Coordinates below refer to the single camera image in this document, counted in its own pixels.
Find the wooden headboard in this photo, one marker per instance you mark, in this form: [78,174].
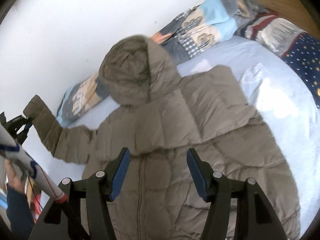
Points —
[295,12]

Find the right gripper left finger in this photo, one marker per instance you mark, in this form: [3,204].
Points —
[83,213]

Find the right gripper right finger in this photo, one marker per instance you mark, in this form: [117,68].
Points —
[255,216]

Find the dark blue left sleeve forearm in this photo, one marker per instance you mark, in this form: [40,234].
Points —
[19,214]

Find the person left hand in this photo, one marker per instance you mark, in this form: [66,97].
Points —
[14,181]

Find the patchwork cartoon quilt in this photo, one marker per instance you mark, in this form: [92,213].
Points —
[189,34]

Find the light blue cloud bedsheet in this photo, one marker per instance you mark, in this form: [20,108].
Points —
[282,100]

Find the olive puffer hooded jacket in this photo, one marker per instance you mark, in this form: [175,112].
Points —
[161,115]

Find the navy star pillow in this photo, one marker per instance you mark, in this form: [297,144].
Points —
[297,48]

